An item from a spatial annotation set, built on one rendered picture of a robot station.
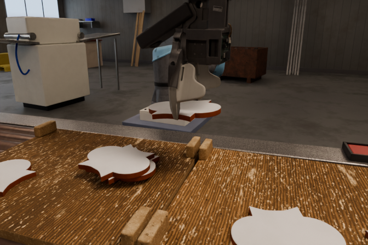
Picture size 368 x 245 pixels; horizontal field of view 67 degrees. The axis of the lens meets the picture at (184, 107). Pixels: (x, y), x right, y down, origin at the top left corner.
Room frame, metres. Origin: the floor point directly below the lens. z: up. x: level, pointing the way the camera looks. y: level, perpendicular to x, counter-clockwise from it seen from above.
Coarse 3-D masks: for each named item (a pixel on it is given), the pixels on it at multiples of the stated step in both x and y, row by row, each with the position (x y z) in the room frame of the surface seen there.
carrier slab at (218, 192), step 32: (224, 160) 0.52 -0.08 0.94; (256, 160) 0.52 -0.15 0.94; (288, 160) 0.52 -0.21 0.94; (192, 192) 0.40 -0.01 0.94; (224, 192) 0.40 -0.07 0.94; (256, 192) 0.40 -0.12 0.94; (288, 192) 0.40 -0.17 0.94; (320, 192) 0.40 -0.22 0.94; (352, 192) 0.40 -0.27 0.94; (192, 224) 0.32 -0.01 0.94; (224, 224) 0.32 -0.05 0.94; (352, 224) 0.32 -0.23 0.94
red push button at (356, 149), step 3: (348, 144) 0.62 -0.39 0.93; (351, 144) 0.62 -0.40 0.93; (351, 147) 0.60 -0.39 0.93; (354, 147) 0.60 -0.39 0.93; (357, 147) 0.60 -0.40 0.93; (360, 147) 0.60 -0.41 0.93; (363, 147) 0.60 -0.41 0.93; (366, 147) 0.60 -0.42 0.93; (354, 150) 0.58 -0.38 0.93; (357, 150) 0.58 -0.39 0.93; (360, 150) 0.58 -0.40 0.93; (363, 150) 0.58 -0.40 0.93; (366, 150) 0.58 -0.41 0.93; (354, 153) 0.57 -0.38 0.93; (357, 153) 0.57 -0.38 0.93; (360, 153) 0.57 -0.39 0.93; (363, 153) 0.57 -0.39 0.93; (366, 153) 0.57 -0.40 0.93
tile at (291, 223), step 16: (256, 208) 0.34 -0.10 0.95; (240, 224) 0.31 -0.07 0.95; (256, 224) 0.31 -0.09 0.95; (272, 224) 0.31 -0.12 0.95; (288, 224) 0.31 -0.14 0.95; (304, 224) 0.31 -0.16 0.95; (320, 224) 0.31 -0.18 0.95; (240, 240) 0.28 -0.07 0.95; (256, 240) 0.28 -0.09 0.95; (272, 240) 0.28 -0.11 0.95; (288, 240) 0.28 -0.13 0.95; (304, 240) 0.28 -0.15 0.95; (320, 240) 0.28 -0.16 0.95; (336, 240) 0.28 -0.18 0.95
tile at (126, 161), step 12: (96, 156) 0.47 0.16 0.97; (108, 156) 0.47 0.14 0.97; (120, 156) 0.47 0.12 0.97; (132, 156) 0.47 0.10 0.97; (144, 156) 0.47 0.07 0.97; (84, 168) 0.44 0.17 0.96; (96, 168) 0.43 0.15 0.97; (108, 168) 0.43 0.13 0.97; (120, 168) 0.43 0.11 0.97; (132, 168) 0.43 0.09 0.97; (144, 168) 0.43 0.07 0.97
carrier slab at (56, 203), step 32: (0, 160) 0.52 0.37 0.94; (32, 160) 0.52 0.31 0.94; (64, 160) 0.52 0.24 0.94; (160, 160) 0.52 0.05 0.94; (192, 160) 0.52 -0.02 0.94; (32, 192) 0.40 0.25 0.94; (64, 192) 0.40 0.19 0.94; (96, 192) 0.40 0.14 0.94; (128, 192) 0.40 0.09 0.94; (160, 192) 0.40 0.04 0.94; (0, 224) 0.32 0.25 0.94; (32, 224) 0.32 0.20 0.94; (64, 224) 0.32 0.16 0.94; (96, 224) 0.32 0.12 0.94
